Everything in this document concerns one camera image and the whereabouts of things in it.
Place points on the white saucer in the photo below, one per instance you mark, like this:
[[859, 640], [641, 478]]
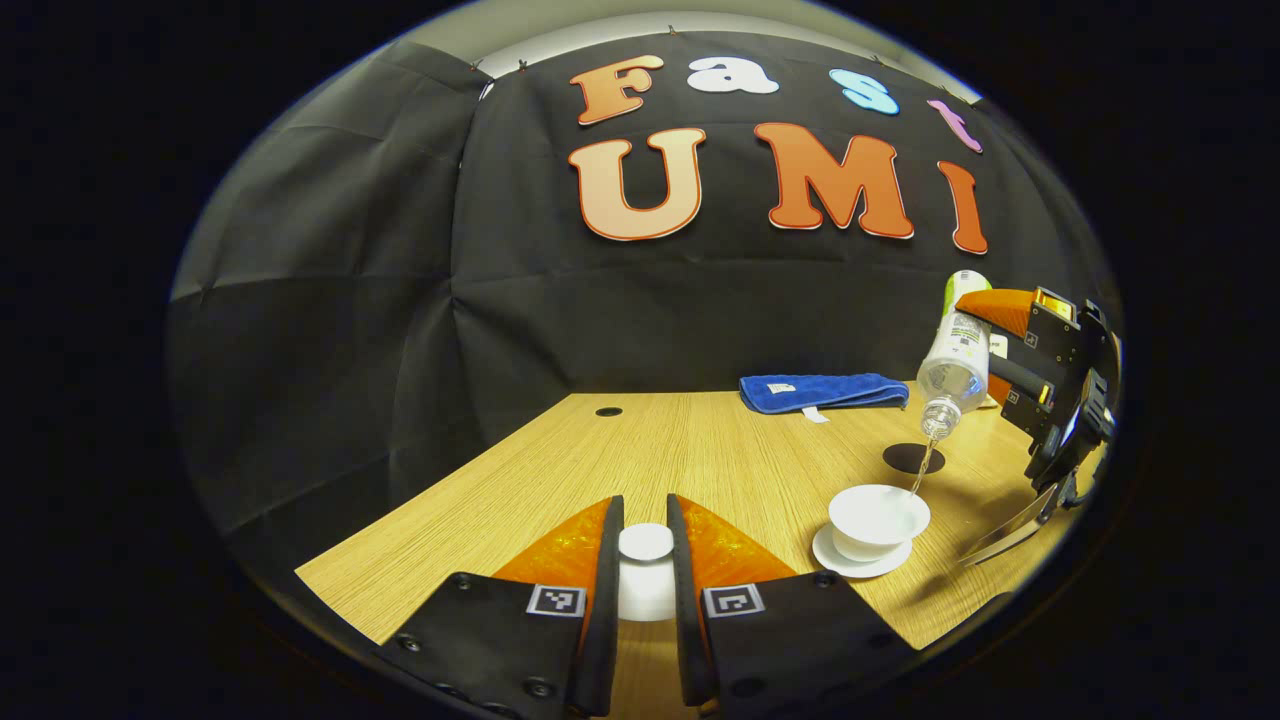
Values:
[[860, 570]]

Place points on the white teacup lid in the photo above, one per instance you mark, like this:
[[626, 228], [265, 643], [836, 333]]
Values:
[[646, 545]]

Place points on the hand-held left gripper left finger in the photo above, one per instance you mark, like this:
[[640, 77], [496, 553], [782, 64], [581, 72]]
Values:
[[608, 620]]

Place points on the dark round coaster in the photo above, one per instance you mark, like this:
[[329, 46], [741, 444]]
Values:
[[905, 460]]

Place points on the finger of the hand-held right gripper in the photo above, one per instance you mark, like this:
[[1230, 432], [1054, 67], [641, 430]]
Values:
[[1020, 380], [1010, 310]]

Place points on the blue towel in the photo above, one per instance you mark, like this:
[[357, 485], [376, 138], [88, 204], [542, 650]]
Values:
[[820, 392]]

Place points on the black backdrop cloth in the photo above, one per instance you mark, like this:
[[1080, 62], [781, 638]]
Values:
[[400, 330]]

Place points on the water bottle with green label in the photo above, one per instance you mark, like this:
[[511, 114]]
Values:
[[955, 370]]

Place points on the white teacup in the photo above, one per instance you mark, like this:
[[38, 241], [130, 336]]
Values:
[[875, 520]]

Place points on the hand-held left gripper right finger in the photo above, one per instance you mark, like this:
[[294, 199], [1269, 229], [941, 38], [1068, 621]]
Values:
[[685, 620]]

